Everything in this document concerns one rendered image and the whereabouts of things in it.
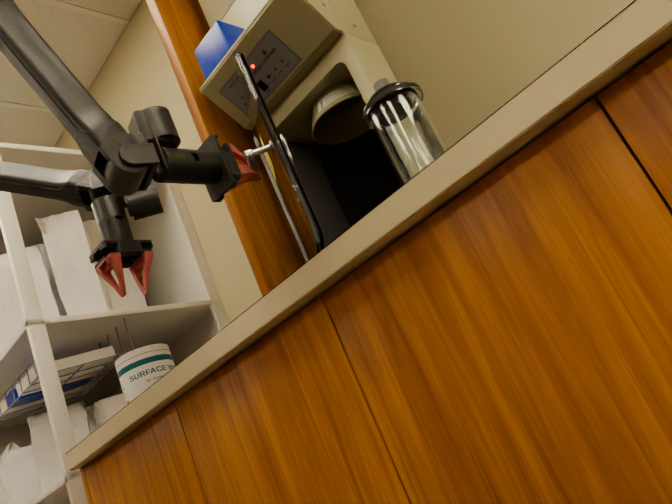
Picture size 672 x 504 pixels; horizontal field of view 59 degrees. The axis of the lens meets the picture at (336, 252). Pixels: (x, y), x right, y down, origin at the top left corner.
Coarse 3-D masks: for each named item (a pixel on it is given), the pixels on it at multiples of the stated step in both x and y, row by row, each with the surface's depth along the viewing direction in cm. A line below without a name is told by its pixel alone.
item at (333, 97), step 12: (348, 84) 126; (324, 96) 126; (336, 96) 124; (348, 96) 123; (324, 108) 125; (360, 108) 137; (312, 120) 129; (324, 120) 137; (336, 120) 138; (348, 120) 139; (360, 120) 138; (312, 132) 129; (324, 132) 136; (336, 132) 138; (348, 132) 139; (360, 132) 139; (324, 144) 136
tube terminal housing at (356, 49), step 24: (240, 0) 139; (264, 0) 134; (336, 0) 124; (240, 24) 139; (360, 24) 126; (336, 48) 120; (360, 48) 120; (312, 72) 124; (336, 72) 123; (360, 72) 116; (384, 72) 121; (288, 96) 129; (312, 96) 127; (360, 96) 136; (288, 120) 132
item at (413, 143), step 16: (384, 96) 96; (400, 96) 96; (416, 96) 98; (368, 112) 98; (384, 112) 96; (400, 112) 95; (416, 112) 95; (384, 128) 97; (400, 128) 95; (416, 128) 94; (432, 128) 95; (384, 144) 98; (400, 144) 94; (416, 144) 93; (432, 144) 93; (400, 160) 95; (416, 160) 93; (432, 160) 92; (400, 176) 96
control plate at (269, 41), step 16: (256, 48) 122; (272, 48) 122; (288, 48) 121; (256, 64) 125; (272, 64) 124; (288, 64) 123; (256, 80) 127; (272, 80) 126; (224, 96) 131; (240, 96) 130
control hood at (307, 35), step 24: (288, 0) 115; (312, 0) 116; (264, 24) 119; (288, 24) 118; (312, 24) 117; (336, 24) 118; (240, 48) 123; (312, 48) 120; (216, 72) 128; (216, 96) 131; (240, 120) 134
